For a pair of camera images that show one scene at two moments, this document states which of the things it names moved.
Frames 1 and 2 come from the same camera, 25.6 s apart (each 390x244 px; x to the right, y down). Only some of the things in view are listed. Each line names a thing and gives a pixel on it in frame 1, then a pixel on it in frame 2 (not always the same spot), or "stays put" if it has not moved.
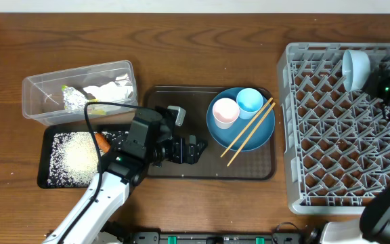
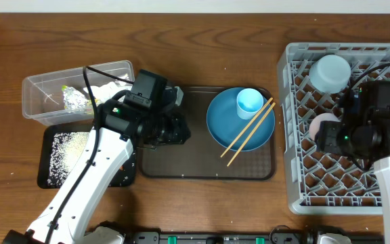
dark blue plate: x=227 y=136 stays put
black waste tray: x=116 y=135 stays put
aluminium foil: x=74 y=100 stays put
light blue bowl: x=355 y=70 to x=330 y=74
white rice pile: x=74 y=156 stays put
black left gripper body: x=175 y=151 to x=168 y=128
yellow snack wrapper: x=95 y=110 stays put
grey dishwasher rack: x=341 y=148 stays put
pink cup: x=225 y=112 to x=315 y=123
